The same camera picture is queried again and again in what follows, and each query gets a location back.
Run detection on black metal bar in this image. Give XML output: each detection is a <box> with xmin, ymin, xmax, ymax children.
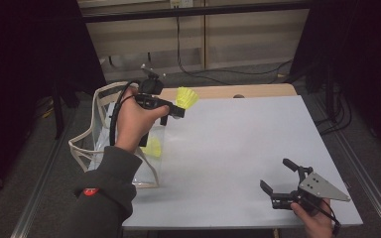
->
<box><xmin>81</xmin><ymin>0</ymin><xmax>312</xmax><ymax>24</ymax></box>

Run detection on black floor cables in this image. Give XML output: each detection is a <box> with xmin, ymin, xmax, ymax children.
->
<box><xmin>314</xmin><ymin>83</ymin><xmax>353</xmax><ymax>135</ymax></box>

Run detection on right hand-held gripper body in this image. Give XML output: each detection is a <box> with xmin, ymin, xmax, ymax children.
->
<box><xmin>270</xmin><ymin>166</ymin><xmax>352</xmax><ymax>214</ymax></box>

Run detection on person's left hand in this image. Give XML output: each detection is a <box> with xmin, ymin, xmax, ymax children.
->
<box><xmin>114</xmin><ymin>86</ymin><xmax>171</xmax><ymax>155</ymax></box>

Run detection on hand-held gripper cable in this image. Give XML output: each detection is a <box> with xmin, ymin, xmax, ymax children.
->
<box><xmin>309</xmin><ymin>196</ymin><xmax>342</xmax><ymax>238</ymax></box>
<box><xmin>108</xmin><ymin>80</ymin><xmax>141</xmax><ymax>148</ymax></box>

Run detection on metal floor rail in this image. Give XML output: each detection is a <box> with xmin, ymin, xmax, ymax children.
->
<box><xmin>9</xmin><ymin>108</ymin><xmax>77</xmax><ymax>238</ymax></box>
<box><xmin>307</xmin><ymin>95</ymin><xmax>381</xmax><ymax>238</ymax></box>

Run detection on yellow shuttlecock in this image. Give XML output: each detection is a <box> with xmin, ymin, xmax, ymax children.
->
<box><xmin>141</xmin><ymin>135</ymin><xmax>163</xmax><ymax>159</ymax></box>
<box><xmin>175</xmin><ymin>86</ymin><xmax>200</xmax><ymax>111</ymax></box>

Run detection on dark curtain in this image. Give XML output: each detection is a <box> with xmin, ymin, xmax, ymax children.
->
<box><xmin>0</xmin><ymin>0</ymin><xmax>107</xmax><ymax>206</ymax></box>
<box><xmin>291</xmin><ymin>0</ymin><xmax>381</xmax><ymax>160</ymax></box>

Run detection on person's right hand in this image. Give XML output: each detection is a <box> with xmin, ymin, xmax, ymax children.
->
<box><xmin>290</xmin><ymin>197</ymin><xmax>335</xmax><ymax>238</ymax></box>

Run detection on left hand-held gripper cable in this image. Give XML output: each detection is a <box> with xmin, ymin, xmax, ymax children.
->
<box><xmin>108</xmin><ymin>80</ymin><xmax>141</xmax><ymax>148</ymax></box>

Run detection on white table mat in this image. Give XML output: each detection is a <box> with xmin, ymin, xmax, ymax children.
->
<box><xmin>122</xmin><ymin>94</ymin><xmax>364</xmax><ymax>230</ymax></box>

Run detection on clear bag with beige trim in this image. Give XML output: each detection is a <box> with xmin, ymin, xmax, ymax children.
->
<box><xmin>67</xmin><ymin>80</ymin><xmax>167</xmax><ymax>189</ymax></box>

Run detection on beige wooden cabinet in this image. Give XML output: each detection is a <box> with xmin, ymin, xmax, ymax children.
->
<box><xmin>77</xmin><ymin>0</ymin><xmax>312</xmax><ymax>82</ymax></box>

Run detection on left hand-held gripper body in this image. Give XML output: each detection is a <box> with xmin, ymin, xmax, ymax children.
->
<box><xmin>134</xmin><ymin>63</ymin><xmax>174</xmax><ymax>149</ymax></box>

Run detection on black stand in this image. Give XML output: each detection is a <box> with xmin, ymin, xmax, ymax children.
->
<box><xmin>51</xmin><ymin>75</ymin><xmax>65</xmax><ymax>140</ymax></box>
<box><xmin>323</xmin><ymin>63</ymin><xmax>337</xmax><ymax>123</ymax></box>

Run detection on right hand-held gripper cable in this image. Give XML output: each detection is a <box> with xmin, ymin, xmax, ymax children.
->
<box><xmin>309</xmin><ymin>196</ymin><xmax>342</xmax><ymax>238</ymax></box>

